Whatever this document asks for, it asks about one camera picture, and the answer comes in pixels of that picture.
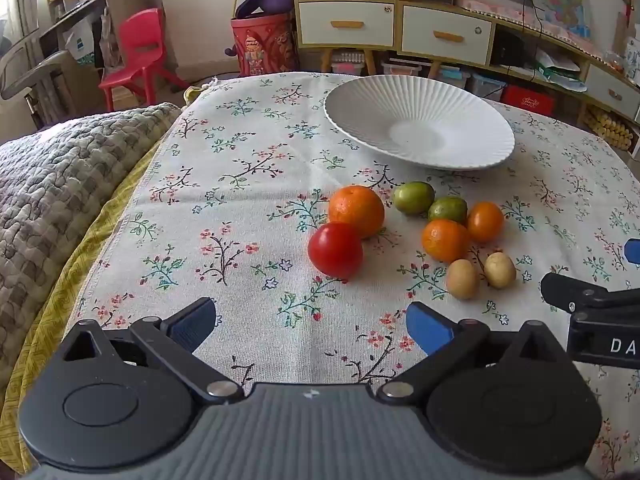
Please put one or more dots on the red plastic chair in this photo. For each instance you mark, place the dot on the red plastic chair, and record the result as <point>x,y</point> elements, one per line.
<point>135,55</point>

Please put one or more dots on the red printed bucket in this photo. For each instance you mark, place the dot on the red printed bucket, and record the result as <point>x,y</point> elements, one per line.
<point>262,45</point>

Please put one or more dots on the small tan potato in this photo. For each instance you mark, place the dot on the small tan potato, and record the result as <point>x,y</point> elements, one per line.
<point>461,279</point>
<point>500,270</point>

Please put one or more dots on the map poster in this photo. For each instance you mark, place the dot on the map poster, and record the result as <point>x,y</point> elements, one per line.
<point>560,0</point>

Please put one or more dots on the floral tablecloth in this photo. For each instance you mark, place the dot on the floral tablecloth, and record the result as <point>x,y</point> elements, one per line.
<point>240,185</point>

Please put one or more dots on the white ribbed plate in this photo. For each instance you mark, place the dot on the white ribbed plate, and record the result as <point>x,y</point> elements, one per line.
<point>420,115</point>

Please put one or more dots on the small orange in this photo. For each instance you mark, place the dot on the small orange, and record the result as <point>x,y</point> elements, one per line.
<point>444,240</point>
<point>485,221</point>

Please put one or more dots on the clear storage bin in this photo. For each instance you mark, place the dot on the clear storage bin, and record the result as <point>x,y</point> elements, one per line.
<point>405,67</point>
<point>345,62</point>
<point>487,85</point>
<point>452,77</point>

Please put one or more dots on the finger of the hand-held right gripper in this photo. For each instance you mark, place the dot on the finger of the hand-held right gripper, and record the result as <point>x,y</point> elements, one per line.
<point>570,292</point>
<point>634,251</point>

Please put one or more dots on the wooden desk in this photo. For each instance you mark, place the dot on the wooden desk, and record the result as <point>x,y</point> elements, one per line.
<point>85,15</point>

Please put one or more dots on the grey quilted blanket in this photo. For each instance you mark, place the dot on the grey quilted blanket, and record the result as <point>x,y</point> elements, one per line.
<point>65,170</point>

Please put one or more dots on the large orange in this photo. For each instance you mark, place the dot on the large orange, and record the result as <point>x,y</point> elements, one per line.
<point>356,210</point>

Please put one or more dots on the red flat box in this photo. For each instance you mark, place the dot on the red flat box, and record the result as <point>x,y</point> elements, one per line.
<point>529,100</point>

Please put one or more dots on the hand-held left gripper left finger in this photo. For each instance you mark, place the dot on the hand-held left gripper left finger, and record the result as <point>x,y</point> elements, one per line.
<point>192,322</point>

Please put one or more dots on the grey office chair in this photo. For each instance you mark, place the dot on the grey office chair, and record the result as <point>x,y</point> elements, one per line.
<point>25,70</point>

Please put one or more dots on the pile of papers and bags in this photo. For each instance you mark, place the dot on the pile of papers and bags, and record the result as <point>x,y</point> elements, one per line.
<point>557,67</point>

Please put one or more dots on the pink lace runner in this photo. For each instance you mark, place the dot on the pink lace runner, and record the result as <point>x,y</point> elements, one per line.
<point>500,12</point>

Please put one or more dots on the red tomato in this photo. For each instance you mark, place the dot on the red tomato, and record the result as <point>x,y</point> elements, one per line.
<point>335,250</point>

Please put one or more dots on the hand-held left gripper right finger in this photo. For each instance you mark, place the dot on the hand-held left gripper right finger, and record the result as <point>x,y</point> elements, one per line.
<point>427,327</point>

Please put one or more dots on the wooden cabinet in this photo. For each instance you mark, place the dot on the wooden cabinet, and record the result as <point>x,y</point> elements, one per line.
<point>395,0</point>

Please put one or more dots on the stack of yellow blocks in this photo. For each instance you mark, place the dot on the stack of yellow blocks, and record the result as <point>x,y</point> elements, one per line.
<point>607,127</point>

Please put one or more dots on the black speaker box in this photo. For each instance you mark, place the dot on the black speaker box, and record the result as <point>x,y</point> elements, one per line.
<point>507,50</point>

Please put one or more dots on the yellow patterned cloth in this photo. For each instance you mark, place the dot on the yellow patterned cloth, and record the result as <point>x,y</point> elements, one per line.
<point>55,310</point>

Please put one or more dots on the green citrus fruit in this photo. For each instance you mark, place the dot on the green citrus fruit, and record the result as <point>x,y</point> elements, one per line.
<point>448,209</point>
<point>412,197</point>

